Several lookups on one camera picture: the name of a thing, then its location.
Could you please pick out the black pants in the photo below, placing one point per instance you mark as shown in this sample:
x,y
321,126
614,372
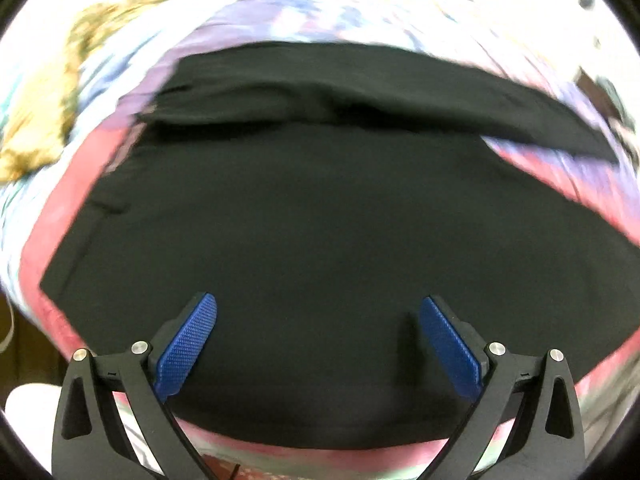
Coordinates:
x,y
300,210

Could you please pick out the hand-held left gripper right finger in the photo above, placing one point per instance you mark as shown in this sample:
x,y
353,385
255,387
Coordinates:
x,y
445,335

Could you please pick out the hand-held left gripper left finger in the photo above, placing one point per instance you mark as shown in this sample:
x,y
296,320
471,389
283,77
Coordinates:
x,y
192,330

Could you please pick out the person's white clothing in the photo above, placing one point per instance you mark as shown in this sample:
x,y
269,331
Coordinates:
x,y
30,420

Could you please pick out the yellow patterned cloth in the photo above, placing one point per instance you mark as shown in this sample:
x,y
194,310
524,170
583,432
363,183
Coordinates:
x,y
35,125

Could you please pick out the floral pink blue bedspread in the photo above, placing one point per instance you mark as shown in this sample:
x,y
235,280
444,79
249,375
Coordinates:
x,y
50,220

